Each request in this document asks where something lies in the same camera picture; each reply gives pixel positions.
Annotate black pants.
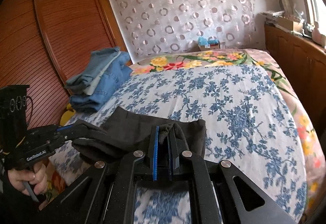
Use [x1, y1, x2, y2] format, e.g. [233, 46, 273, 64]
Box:
[72, 107, 206, 164]

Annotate person's left hand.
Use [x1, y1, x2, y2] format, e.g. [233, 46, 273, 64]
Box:
[8, 161, 47, 196]

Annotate blue denim jeans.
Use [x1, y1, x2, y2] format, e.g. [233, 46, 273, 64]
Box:
[70, 51, 132, 113]

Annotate light teal folded jeans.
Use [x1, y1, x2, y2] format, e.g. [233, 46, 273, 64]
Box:
[65, 47, 120, 94]

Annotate blue floral bed sheet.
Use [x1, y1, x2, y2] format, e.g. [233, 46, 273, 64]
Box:
[72, 65, 307, 223]

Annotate colourful floral blanket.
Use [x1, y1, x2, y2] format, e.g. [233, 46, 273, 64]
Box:
[126, 50, 325, 221]

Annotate wooden slatted wardrobe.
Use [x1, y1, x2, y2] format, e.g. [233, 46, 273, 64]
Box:
[1, 0, 126, 127]

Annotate blue tissue pack box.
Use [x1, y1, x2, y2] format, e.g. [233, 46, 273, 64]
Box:
[198, 36, 220, 51]

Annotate long wooden cabinet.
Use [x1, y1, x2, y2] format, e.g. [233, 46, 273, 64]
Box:
[263, 23, 326, 135]

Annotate pink bottle on cabinet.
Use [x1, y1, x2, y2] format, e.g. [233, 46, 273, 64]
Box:
[312, 21, 322, 45]

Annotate cardboard box on cabinet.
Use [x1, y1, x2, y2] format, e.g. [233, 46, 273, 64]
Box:
[276, 17, 303, 32]

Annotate stack of papers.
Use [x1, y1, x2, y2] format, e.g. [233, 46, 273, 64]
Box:
[259, 11, 285, 25]

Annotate black cable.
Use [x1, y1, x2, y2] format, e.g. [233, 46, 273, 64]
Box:
[15, 95, 35, 148]

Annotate circle patterned wall cloth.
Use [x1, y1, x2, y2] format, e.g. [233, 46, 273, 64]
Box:
[110, 0, 255, 62]

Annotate window with wooden frame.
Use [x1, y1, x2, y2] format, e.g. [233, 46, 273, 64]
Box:
[304, 0, 325, 31]

